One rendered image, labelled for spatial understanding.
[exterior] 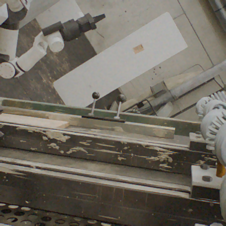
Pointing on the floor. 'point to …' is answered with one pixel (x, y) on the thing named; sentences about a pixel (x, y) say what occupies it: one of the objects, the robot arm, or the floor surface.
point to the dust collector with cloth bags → (155, 98)
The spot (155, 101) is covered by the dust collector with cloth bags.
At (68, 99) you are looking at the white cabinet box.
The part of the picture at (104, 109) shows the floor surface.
